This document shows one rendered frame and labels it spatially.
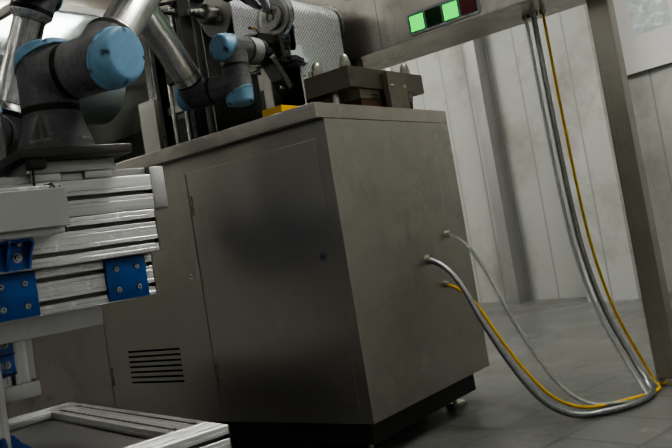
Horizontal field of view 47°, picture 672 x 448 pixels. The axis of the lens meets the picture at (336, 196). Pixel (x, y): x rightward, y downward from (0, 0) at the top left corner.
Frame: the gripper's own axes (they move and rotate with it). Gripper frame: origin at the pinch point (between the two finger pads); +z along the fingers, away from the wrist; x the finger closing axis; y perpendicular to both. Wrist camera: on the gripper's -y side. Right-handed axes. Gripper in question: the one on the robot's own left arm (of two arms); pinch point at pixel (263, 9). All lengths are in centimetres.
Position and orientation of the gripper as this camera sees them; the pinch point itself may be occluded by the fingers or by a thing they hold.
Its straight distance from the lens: 238.8
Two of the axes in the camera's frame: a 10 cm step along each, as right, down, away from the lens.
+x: -7.8, 1.7, 6.0
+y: 2.5, -7.9, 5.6
